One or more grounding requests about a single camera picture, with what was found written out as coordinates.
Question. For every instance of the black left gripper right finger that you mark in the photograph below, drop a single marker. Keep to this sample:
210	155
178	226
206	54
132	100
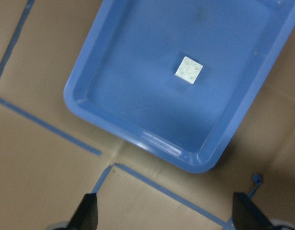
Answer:
247	216

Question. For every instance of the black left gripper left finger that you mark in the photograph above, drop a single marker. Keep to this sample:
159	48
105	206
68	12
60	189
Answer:
86	215

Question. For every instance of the white block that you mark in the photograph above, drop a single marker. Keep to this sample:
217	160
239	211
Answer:
188	70

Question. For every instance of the blue plastic tray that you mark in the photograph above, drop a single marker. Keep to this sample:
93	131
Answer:
124	78

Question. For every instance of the brown paper table cover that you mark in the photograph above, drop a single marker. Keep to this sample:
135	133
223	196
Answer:
49	159

